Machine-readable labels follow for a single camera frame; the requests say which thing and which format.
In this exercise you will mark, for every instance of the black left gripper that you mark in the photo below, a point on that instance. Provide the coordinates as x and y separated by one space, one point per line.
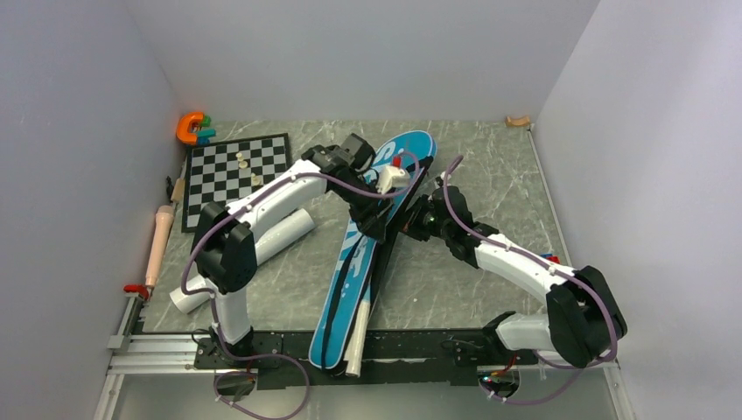
372 220

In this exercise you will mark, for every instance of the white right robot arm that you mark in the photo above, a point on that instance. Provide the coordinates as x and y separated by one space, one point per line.
582 321

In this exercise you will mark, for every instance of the blue racket cover bag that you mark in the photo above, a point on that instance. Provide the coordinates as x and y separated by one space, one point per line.
362 261

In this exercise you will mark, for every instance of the wooden handle tool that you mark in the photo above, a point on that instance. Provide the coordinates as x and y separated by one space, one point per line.
176 189

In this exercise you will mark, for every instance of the aluminium frame rail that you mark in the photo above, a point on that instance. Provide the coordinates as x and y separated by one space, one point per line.
154 377

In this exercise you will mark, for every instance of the white shuttlecock tube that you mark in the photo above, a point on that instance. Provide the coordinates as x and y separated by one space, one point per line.
281 236

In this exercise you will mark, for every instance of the teal toy block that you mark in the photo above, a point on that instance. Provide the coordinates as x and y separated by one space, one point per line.
204 131

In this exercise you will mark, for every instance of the red grey clamp tool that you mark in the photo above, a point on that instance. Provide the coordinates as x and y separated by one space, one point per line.
143 291

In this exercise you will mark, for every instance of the tan curved wooden piece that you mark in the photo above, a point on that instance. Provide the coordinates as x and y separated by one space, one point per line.
518 122

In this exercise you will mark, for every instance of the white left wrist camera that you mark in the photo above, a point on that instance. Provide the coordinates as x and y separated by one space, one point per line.
391 177

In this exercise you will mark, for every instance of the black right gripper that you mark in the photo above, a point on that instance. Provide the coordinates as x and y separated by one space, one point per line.
412 227

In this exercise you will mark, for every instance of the orange horseshoe magnet toy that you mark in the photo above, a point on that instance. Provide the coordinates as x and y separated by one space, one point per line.
185 131

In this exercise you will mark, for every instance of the blue badminton racket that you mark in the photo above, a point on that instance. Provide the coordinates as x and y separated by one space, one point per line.
355 347

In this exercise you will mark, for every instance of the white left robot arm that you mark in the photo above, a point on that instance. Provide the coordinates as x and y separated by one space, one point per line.
224 247

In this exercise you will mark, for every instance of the black white chessboard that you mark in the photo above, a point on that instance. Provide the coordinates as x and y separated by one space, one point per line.
212 173

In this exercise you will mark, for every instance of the red blue toy blocks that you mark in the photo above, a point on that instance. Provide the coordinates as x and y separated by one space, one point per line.
552 258

